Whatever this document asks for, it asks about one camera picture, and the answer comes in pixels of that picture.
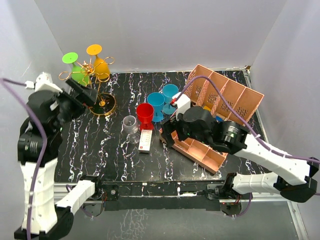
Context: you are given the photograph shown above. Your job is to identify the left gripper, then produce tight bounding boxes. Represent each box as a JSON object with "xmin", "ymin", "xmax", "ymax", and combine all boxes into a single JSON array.
[{"xmin": 53, "ymin": 77, "xmax": 97, "ymax": 131}]

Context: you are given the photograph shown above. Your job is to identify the green wine glass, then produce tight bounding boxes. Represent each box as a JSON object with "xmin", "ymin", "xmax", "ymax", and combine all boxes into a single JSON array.
[{"xmin": 62, "ymin": 52, "xmax": 90, "ymax": 86}]

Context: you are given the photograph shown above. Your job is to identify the red wine glass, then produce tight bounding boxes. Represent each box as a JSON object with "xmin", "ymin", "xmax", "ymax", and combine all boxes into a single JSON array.
[{"xmin": 136, "ymin": 103, "xmax": 154, "ymax": 131}]

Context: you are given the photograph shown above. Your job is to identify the blue wine glass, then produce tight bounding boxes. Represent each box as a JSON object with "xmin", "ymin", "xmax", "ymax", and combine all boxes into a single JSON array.
[
  {"xmin": 147, "ymin": 92, "xmax": 165, "ymax": 123},
  {"xmin": 162, "ymin": 84, "xmax": 179, "ymax": 115}
]

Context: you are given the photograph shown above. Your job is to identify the clear wine glass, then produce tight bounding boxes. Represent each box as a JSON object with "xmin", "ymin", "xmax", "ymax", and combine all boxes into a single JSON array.
[{"xmin": 122, "ymin": 115, "xmax": 140, "ymax": 144}]

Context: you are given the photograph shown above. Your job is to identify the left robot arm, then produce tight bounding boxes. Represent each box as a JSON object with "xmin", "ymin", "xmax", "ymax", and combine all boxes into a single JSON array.
[{"xmin": 14, "ymin": 78, "xmax": 104, "ymax": 240}]

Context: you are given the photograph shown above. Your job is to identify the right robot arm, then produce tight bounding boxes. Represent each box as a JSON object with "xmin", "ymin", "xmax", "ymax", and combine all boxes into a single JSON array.
[{"xmin": 161, "ymin": 106, "xmax": 320, "ymax": 203}]

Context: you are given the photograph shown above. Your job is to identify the orange wine glass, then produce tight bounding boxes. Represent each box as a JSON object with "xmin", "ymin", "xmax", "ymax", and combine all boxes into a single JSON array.
[{"xmin": 86, "ymin": 44, "xmax": 110, "ymax": 80}]

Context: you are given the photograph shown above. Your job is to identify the white small box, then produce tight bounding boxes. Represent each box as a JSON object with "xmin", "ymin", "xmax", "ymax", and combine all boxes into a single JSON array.
[{"xmin": 138, "ymin": 129, "xmax": 153, "ymax": 154}]

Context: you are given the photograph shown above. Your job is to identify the yellow eraser block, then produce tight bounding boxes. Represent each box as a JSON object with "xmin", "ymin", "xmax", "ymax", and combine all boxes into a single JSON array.
[{"xmin": 203, "ymin": 106, "xmax": 211, "ymax": 112}]

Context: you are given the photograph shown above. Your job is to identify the pink desk organizer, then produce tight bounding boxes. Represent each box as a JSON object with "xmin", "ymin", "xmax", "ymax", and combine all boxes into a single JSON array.
[{"xmin": 171, "ymin": 64, "xmax": 265, "ymax": 174}]

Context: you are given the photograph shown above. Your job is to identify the black front base bar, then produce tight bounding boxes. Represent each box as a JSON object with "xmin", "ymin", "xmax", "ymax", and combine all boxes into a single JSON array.
[{"xmin": 79, "ymin": 174, "xmax": 253, "ymax": 213}]

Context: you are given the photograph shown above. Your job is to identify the gold wire glass rack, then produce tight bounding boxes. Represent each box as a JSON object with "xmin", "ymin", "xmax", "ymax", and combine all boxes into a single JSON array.
[{"xmin": 58, "ymin": 61, "xmax": 117, "ymax": 117}]

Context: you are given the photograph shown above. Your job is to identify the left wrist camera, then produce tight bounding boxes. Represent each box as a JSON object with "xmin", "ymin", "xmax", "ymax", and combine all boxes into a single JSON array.
[{"xmin": 24, "ymin": 72, "xmax": 63, "ymax": 94}]

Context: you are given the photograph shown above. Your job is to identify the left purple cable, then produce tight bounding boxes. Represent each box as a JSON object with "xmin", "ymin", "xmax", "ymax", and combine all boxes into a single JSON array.
[{"xmin": 0, "ymin": 77, "xmax": 48, "ymax": 240}]

